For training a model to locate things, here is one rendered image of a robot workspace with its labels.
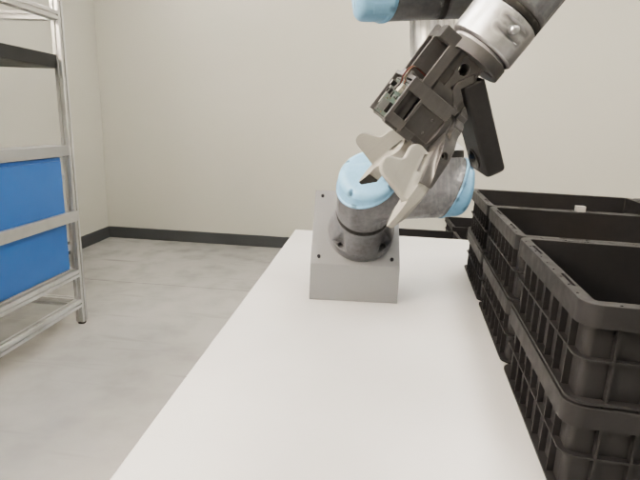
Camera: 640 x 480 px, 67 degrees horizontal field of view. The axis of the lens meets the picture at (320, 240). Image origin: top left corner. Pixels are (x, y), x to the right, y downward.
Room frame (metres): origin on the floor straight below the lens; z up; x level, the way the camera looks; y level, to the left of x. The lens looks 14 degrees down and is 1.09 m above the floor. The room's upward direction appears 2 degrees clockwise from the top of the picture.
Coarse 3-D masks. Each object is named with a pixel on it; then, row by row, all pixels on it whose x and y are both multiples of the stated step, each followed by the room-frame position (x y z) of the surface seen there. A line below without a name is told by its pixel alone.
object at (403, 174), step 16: (416, 144) 0.53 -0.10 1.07; (384, 160) 0.50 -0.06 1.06; (400, 160) 0.51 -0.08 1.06; (416, 160) 0.52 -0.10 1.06; (384, 176) 0.50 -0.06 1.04; (400, 176) 0.51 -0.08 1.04; (416, 176) 0.51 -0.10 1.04; (400, 192) 0.50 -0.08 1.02; (416, 192) 0.50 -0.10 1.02; (400, 208) 0.50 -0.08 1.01
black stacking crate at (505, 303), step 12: (492, 276) 0.89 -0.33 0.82; (492, 288) 0.88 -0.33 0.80; (492, 300) 0.91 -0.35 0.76; (504, 300) 0.77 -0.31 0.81; (492, 312) 0.88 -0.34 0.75; (504, 312) 0.81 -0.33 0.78; (492, 324) 0.88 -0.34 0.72; (504, 324) 0.77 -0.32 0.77; (492, 336) 0.84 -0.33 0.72; (504, 336) 0.77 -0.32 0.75; (504, 348) 0.77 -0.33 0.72; (504, 360) 0.75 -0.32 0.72
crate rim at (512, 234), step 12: (492, 216) 0.97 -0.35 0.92; (504, 216) 0.91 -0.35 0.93; (600, 216) 0.98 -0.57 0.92; (612, 216) 0.98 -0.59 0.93; (624, 216) 0.98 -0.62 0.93; (636, 216) 0.97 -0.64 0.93; (504, 228) 0.85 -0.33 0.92; (516, 228) 0.80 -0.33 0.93; (516, 240) 0.75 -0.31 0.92; (576, 240) 0.73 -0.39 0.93; (588, 240) 0.73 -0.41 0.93; (600, 240) 0.73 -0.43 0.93
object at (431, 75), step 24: (432, 48) 0.55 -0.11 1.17; (456, 48) 0.53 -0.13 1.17; (480, 48) 0.52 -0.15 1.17; (408, 72) 0.53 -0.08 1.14; (432, 72) 0.54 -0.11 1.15; (456, 72) 0.54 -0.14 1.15; (480, 72) 0.55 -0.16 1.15; (384, 96) 0.57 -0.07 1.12; (408, 96) 0.52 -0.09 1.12; (432, 96) 0.52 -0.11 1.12; (456, 96) 0.55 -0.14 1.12; (384, 120) 0.53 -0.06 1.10; (408, 120) 0.52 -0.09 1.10; (432, 120) 0.53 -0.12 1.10; (456, 120) 0.53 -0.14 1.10
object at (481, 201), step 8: (480, 192) 1.25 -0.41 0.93; (504, 192) 1.30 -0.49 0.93; (512, 192) 1.30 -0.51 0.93; (520, 192) 1.30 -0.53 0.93; (528, 192) 1.29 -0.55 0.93; (536, 192) 1.29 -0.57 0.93; (544, 192) 1.30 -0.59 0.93; (480, 200) 1.15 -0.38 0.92; (488, 200) 1.11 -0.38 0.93; (632, 200) 1.21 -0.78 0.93; (480, 208) 1.14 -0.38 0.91; (488, 208) 1.05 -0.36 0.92; (528, 208) 1.02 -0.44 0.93; (536, 208) 1.03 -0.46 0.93
